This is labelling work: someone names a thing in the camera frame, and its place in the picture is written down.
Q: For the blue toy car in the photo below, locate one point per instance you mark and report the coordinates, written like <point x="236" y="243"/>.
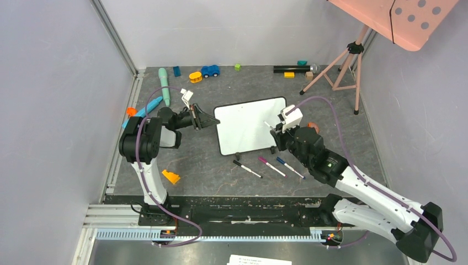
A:
<point x="210" y="71"/>

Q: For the black cylinder tube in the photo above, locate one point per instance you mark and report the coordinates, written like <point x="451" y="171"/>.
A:
<point x="292" y="68"/>

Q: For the clear round bulb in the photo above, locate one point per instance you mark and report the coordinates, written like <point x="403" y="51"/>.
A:
<point x="315" y="68"/>

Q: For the white whiteboard black frame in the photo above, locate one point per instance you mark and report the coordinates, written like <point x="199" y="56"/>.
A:
<point x="242" y="127"/>

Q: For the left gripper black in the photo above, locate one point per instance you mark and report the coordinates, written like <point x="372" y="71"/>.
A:
<point x="196" y="114"/>

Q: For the blue capped whiteboard marker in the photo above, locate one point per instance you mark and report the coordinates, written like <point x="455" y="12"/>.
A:
<point x="290" y="167"/>

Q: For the small orange toy piece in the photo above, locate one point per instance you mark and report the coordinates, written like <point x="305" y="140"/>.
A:
<point x="131" y="111"/>

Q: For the blue toy marker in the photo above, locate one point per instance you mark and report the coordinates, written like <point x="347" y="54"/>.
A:
<point x="142" y="112"/>

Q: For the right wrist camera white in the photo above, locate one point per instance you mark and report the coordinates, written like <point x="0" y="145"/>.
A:
<point x="290" y="117"/>

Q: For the black capped whiteboard marker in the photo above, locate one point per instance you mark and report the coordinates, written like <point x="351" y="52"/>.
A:
<point x="246" y="168"/>

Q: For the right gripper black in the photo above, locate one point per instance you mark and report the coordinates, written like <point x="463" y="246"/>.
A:
<point x="279" y="135"/>

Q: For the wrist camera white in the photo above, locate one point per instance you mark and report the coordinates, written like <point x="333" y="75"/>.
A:
<point x="186" y="96"/>
<point x="290" y="117"/>

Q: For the yellow block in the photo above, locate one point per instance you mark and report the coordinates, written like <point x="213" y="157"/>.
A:
<point x="289" y="75"/>

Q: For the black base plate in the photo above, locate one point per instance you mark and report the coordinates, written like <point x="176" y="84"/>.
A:
<point x="246" y="216"/>

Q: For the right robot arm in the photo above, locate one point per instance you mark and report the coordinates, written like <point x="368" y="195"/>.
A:
<point x="413" y="227"/>

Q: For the purple capped whiteboard marker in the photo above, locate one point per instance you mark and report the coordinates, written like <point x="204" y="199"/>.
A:
<point x="263" y="160"/>

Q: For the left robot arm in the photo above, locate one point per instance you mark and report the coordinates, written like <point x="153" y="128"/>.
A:
<point x="141" y="141"/>

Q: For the yellow oval toy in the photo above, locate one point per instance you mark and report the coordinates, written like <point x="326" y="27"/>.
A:
<point x="195" y="77"/>

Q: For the mint green toy marker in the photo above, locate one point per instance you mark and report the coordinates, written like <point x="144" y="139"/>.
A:
<point x="163" y="77"/>

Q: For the orange wedge toy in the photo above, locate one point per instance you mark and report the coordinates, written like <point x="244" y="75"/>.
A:
<point x="171" y="177"/>

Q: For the dark blue block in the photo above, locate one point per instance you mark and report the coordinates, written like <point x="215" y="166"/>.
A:
<point x="177" y="71"/>

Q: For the orange rounded toy brick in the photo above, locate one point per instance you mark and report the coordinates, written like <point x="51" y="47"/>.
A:
<point x="314" y="126"/>

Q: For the beige wooden block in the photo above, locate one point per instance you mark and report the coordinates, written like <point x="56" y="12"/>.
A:
<point x="309" y="75"/>

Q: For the light blue cable duct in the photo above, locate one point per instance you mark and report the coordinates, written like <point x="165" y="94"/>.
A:
<point x="157" y="235"/>

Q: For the pink tripod stand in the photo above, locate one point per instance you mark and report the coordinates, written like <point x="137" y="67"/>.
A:
<point x="353" y="50"/>

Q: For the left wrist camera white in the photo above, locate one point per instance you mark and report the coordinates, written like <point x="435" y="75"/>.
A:
<point x="186" y="96"/>

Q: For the white paper sheet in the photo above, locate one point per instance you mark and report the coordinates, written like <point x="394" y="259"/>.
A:
<point x="249" y="260"/>

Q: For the pink perforated panel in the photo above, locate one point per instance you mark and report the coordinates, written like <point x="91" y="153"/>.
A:
<point x="408" y="24"/>

